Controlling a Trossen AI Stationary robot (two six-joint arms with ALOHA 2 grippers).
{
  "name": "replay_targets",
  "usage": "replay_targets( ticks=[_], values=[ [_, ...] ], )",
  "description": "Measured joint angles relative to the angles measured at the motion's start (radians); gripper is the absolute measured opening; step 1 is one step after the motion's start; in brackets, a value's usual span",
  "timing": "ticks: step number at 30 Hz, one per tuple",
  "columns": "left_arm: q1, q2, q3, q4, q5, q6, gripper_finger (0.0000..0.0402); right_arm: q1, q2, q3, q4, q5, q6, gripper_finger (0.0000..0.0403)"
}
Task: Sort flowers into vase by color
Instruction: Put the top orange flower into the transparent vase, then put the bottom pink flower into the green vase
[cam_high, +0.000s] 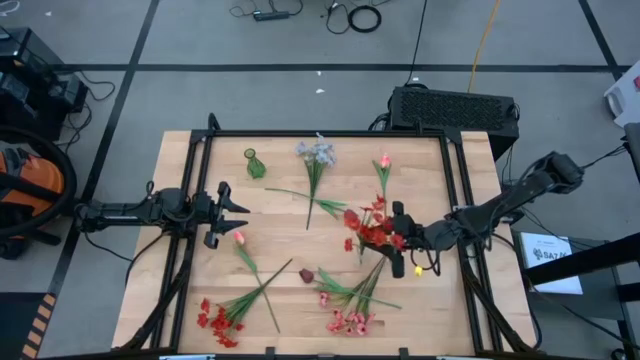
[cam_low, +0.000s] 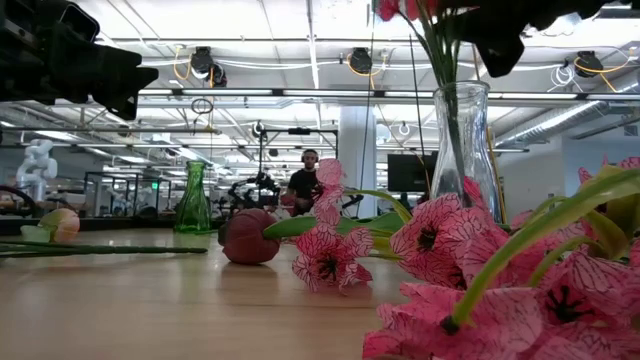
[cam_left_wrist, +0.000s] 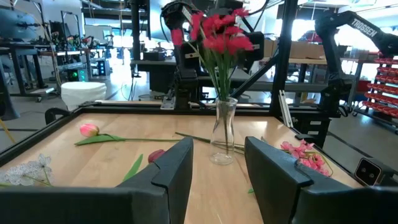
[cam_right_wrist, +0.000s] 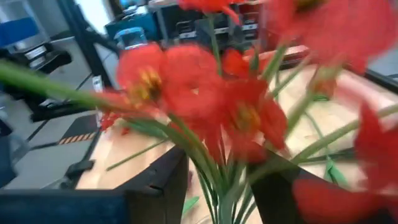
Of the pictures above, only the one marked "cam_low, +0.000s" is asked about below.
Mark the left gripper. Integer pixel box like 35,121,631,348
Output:
0,0,160,121

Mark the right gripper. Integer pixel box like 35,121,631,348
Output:
439,0,616,79

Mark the red flower spray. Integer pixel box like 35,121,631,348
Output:
374,0,481,209

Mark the light pink tulip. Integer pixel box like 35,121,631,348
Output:
19,207,81,245

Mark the dark red tulip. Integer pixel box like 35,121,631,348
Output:
217,207,401,266

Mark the clear glass vase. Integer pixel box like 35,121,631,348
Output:
429,80,504,224

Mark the green glass vase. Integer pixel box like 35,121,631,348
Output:
173,159,213,234

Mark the black monitor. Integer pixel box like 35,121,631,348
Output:
387,152,440,194

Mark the white building column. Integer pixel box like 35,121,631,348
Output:
338,104,379,220

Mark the person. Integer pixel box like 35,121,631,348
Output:
286,148,324,217

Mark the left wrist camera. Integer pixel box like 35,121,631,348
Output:
57,2,101,44

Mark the black ceiling cable reel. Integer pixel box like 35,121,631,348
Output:
573,50,605,79
189,45,229,89
348,47,374,75

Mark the black framed enclosure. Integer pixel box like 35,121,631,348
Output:
83,171,174,219

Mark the silver ventilation duct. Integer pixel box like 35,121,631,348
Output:
494,69,640,149

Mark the yellow cable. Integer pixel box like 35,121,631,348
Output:
485,124,508,225

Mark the black camera gantry frame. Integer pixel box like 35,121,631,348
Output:
257,126,340,174

